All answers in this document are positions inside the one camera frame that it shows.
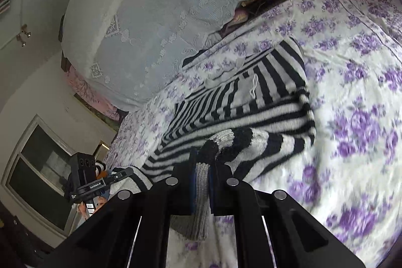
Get black white striped sweater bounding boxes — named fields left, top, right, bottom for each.
left=137, top=37, right=316, bottom=242

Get person left hand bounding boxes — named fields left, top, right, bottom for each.
left=77, top=195, right=108, bottom=220

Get white framed window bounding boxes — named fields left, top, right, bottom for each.
left=1, top=115, right=77, bottom=237

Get pink floral fabric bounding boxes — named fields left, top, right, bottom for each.
left=65, top=66, right=128, bottom=122

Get wooden picture frame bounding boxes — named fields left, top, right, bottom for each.
left=93, top=141, right=110, bottom=162

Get metal wall hooks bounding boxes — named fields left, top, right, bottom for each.
left=16, top=24, right=31, bottom=47

